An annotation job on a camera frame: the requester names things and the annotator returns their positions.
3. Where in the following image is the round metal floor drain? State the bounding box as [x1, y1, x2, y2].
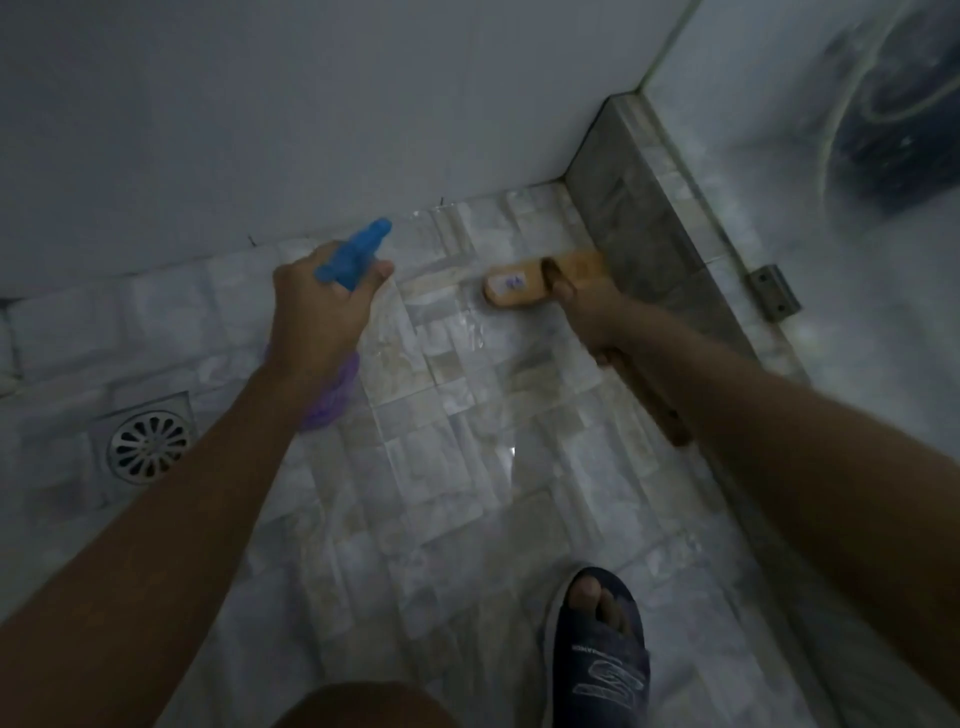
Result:
[107, 409, 192, 485]

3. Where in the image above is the purple spray bottle blue nozzle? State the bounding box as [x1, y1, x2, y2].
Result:
[300, 218, 394, 432]

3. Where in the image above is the dark blue slide sandal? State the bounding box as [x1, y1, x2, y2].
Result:
[541, 566, 652, 728]

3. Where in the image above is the wooden scrub brush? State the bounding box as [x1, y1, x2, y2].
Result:
[482, 249, 695, 448]

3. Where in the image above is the person's right foot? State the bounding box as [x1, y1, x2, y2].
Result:
[564, 576, 639, 652]

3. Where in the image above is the person's right hand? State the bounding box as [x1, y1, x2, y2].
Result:
[541, 257, 652, 367]

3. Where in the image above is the person's left forearm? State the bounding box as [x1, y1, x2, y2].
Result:
[0, 358, 340, 728]

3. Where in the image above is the person's left hand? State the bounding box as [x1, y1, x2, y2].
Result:
[264, 240, 396, 384]

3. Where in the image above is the metal door hinge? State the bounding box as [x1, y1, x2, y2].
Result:
[746, 264, 802, 324]

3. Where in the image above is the person's right forearm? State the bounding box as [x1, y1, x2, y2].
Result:
[600, 315, 960, 680]

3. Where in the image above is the glass shower door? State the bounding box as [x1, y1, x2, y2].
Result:
[641, 0, 960, 459]

